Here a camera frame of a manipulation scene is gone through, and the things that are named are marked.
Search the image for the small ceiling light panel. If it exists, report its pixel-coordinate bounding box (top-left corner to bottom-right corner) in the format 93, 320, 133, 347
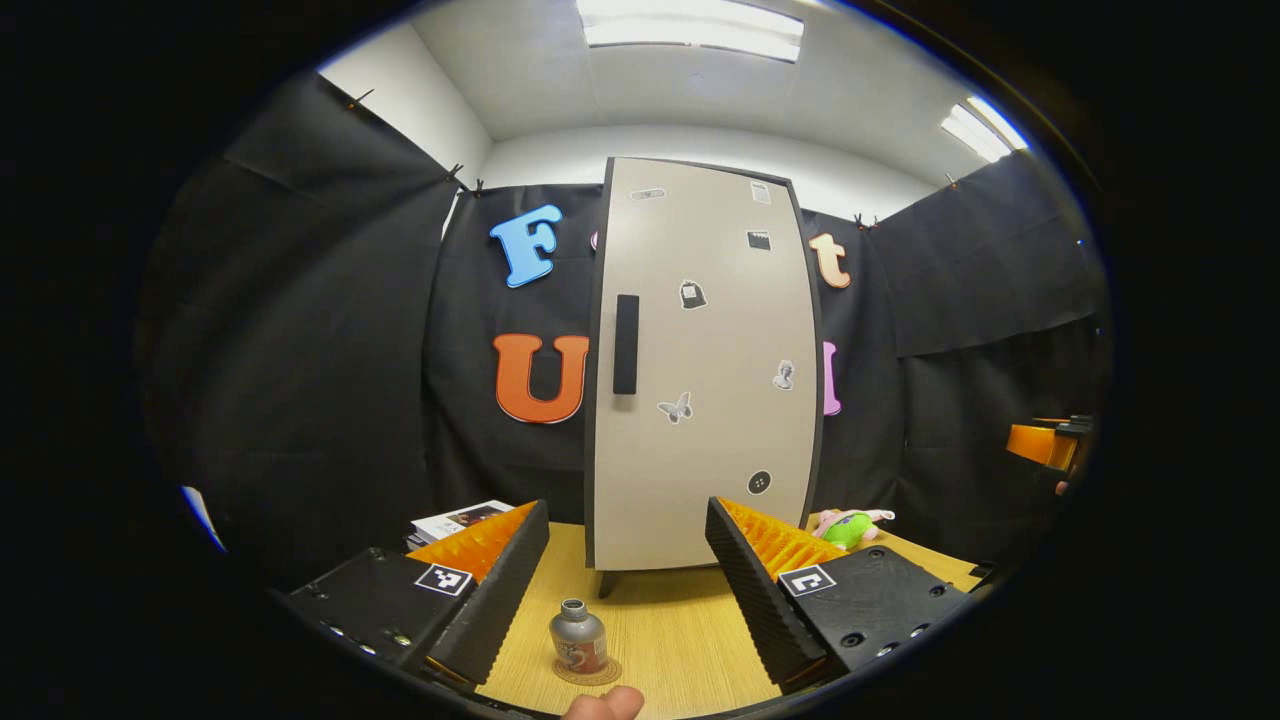
939, 94, 1032, 165

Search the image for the dark grey cabinet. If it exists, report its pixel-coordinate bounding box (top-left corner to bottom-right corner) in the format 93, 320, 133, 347
583, 155, 827, 600

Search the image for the long ceiling light panel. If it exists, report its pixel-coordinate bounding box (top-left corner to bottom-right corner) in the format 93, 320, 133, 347
576, 0, 807, 64

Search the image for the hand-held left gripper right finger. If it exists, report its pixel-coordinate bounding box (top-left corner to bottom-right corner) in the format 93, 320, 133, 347
704, 495, 974, 697

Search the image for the pink green plush toy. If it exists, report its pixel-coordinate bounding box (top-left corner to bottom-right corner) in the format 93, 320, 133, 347
807, 507, 897, 552

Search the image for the white sheet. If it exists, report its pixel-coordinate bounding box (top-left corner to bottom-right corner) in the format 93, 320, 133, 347
182, 486, 227, 553

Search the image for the white cover book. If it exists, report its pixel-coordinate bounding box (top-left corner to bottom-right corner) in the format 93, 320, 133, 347
409, 499, 517, 550

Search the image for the silver bottle with pink label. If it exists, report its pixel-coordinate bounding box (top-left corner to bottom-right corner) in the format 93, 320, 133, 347
548, 597, 609, 677

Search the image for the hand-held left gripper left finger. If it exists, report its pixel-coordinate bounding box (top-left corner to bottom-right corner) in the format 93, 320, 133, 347
285, 498, 552, 691

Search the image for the round brown coaster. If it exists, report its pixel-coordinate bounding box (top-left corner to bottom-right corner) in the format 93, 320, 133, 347
551, 654, 624, 688

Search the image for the black door handle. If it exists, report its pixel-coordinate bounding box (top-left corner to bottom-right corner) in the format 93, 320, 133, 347
612, 293, 641, 397

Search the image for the black backdrop cloth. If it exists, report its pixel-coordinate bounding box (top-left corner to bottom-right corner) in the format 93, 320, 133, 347
134, 70, 1113, 591

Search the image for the beige cabinet door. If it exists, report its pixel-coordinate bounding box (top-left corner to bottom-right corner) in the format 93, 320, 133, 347
590, 158, 823, 572

